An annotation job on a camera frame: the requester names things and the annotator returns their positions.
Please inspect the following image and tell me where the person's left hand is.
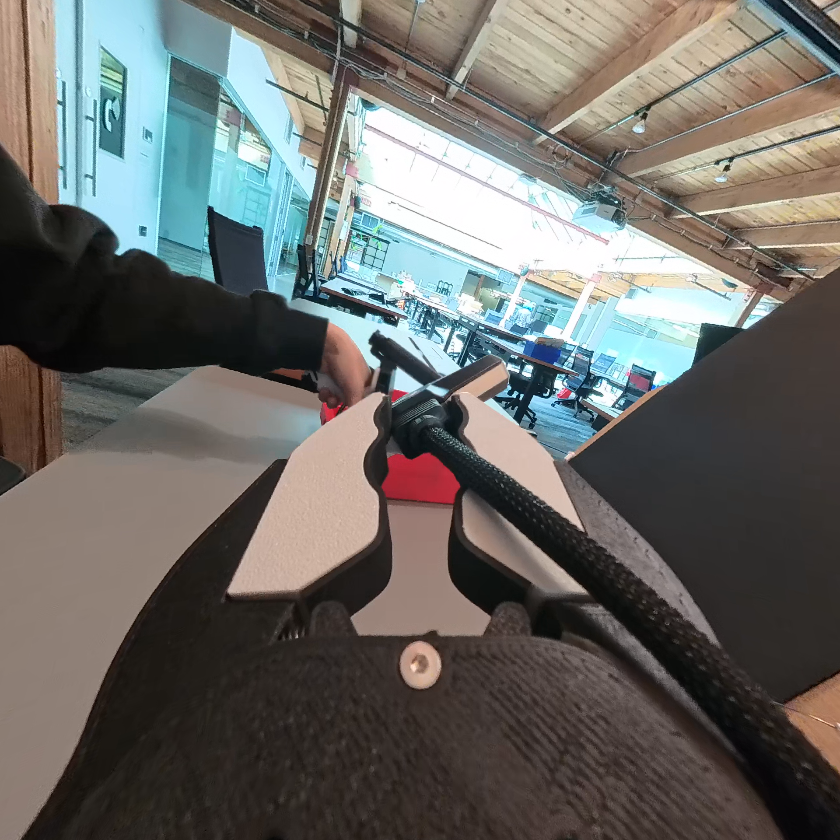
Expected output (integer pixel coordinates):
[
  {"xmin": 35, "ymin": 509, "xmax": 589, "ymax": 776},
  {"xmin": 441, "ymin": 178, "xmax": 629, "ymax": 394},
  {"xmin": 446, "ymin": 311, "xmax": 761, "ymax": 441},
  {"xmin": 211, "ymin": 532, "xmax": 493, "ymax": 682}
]
[{"xmin": 318, "ymin": 323, "xmax": 374, "ymax": 409}]

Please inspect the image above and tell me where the black computer monitor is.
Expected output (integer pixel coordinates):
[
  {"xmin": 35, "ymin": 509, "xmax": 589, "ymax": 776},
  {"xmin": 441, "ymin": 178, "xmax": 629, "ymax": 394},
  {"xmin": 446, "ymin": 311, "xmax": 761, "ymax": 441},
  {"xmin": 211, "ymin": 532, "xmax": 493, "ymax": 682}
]
[{"xmin": 694, "ymin": 322, "xmax": 746, "ymax": 363}]

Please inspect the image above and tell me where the black office chair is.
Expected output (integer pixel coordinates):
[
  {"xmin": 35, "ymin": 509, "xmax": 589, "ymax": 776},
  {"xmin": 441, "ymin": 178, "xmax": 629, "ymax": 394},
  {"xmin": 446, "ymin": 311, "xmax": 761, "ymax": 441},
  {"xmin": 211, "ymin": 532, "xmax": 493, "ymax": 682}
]
[{"xmin": 206, "ymin": 205, "xmax": 271, "ymax": 298}]

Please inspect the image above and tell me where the black board panel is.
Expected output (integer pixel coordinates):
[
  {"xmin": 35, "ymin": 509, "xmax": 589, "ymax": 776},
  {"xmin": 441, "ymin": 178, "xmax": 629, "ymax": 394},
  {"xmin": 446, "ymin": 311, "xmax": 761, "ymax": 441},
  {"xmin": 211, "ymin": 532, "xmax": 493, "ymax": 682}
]
[{"xmin": 567, "ymin": 268, "xmax": 840, "ymax": 704}]

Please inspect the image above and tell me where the ceiling projector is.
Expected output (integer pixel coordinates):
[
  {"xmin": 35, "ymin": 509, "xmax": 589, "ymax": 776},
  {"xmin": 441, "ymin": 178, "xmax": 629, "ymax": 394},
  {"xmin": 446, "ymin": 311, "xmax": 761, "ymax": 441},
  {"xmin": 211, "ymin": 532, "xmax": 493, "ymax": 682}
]
[{"xmin": 570, "ymin": 189, "xmax": 629, "ymax": 232}]

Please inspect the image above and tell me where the wooden top office desk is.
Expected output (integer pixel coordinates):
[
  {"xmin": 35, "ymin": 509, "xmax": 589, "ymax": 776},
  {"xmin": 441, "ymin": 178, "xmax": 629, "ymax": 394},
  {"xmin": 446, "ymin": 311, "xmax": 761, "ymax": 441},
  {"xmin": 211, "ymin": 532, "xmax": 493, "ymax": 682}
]
[{"xmin": 453, "ymin": 314, "xmax": 581, "ymax": 427}]

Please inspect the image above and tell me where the thick black braided cable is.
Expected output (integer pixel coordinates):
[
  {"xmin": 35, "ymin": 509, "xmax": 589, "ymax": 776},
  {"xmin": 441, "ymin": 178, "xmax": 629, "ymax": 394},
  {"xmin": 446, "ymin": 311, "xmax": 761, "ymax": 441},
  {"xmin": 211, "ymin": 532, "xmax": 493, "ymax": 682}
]
[{"xmin": 392, "ymin": 394, "xmax": 840, "ymax": 840}]

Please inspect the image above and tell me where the person's left forearm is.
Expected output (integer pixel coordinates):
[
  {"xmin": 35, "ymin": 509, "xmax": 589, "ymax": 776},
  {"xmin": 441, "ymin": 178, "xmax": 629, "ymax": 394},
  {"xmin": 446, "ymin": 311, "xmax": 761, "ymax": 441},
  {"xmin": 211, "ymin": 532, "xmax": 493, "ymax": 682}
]
[{"xmin": 0, "ymin": 143, "xmax": 330, "ymax": 376}]

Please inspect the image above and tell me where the red office chair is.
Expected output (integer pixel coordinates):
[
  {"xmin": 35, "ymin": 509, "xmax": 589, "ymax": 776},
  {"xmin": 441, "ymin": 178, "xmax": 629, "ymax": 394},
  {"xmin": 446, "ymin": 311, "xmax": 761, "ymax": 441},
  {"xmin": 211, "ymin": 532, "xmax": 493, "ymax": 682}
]
[{"xmin": 620, "ymin": 363, "xmax": 658, "ymax": 411}]

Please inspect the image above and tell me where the red plastic bin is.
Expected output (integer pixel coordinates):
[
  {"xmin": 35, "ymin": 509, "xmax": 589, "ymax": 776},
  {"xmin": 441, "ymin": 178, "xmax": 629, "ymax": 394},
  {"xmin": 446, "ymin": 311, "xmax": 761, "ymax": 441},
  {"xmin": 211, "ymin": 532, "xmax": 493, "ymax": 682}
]
[{"xmin": 320, "ymin": 389, "xmax": 462, "ymax": 506}]

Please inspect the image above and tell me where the HDMI switch box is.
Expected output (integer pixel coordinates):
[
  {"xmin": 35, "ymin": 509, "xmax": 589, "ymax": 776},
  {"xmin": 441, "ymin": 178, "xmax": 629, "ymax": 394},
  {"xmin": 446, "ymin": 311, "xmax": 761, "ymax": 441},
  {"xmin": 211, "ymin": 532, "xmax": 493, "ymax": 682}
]
[{"xmin": 392, "ymin": 356, "xmax": 511, "ymax": 416}]

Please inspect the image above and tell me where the white desk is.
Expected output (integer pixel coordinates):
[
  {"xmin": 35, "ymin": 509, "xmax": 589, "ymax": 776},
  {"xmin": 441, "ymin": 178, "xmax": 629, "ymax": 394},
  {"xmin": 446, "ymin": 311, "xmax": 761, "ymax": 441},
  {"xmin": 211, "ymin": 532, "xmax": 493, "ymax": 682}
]
[{"xmin": 0, "ymin": 297, "xmax": 573, "ymax": 840}]

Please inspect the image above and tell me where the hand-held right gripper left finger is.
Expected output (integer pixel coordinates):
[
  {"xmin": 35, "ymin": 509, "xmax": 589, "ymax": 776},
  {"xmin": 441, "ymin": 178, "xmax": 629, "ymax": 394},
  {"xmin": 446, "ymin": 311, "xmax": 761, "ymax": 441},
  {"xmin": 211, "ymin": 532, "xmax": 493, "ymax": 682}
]
[{"xmin": 226, "ymin": 392, "xmax": 395, "ymax": 614}]

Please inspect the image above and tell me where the wooden post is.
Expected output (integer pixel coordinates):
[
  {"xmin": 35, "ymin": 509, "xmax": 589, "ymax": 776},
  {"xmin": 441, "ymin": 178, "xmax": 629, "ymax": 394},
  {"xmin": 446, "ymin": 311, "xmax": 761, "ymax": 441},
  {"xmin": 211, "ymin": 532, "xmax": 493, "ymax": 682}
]
[{"xmin": 0, "ymin": 0, "xmax": 64, "ymax": 473}]

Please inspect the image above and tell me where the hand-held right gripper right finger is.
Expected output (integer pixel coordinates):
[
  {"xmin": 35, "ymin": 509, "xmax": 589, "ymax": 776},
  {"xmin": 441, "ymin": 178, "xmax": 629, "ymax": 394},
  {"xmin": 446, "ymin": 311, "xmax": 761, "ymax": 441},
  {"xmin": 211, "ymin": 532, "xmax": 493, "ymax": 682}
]
[{"xmin": 448, "ymin": 392, "xmax": 595, "ymax": 616}]

